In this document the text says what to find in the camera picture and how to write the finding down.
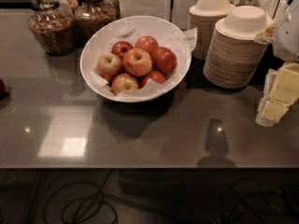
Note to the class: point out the white ceramic bowl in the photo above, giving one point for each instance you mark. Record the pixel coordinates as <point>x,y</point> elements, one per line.
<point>102,38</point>

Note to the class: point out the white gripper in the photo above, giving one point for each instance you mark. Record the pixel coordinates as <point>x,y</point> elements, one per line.
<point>288,37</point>

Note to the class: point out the stack paper bowls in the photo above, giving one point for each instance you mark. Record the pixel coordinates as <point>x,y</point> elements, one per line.
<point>203,16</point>
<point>233,55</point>

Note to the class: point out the middle glass granola jar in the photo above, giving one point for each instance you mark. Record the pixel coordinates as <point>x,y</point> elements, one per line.
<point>93,15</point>

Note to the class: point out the front right red apple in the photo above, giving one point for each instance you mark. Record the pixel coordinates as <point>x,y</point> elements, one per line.
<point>154,75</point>

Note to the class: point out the white napkin dispenser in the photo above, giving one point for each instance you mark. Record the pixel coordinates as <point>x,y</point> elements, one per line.
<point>145,0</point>

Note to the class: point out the red-yellow apple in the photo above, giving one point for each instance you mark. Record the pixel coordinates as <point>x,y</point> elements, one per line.
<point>137,62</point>

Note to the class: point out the front stack paper bowls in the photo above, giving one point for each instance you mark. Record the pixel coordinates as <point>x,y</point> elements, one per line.
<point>233,55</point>

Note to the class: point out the front yellow-red apple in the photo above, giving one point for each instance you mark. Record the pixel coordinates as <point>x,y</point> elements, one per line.
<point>124,83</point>

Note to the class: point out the back stack paper bowls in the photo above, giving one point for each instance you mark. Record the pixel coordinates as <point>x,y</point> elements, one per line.
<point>203,16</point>

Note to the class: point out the back left glass jar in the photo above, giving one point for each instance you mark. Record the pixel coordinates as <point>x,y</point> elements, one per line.
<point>68,6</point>

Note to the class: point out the right dark red apple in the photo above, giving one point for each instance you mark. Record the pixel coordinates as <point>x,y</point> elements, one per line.
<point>164,60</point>

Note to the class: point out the glass granola jar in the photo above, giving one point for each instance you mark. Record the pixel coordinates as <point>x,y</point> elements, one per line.
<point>93,15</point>
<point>53,30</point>

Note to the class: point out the left yellow-red apple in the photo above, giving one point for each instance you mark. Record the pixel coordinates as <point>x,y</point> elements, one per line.
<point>109,66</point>

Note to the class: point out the left glass granola jar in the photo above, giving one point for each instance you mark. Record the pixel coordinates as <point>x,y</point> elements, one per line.
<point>53,30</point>

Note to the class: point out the back left red apple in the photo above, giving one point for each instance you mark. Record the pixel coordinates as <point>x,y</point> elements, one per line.
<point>121,48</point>

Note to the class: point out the black rubber mat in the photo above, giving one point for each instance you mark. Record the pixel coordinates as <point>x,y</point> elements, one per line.
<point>195,78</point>

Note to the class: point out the yellow-red apple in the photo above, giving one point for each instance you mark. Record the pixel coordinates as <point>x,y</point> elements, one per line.
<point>109,66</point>
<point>124,83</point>

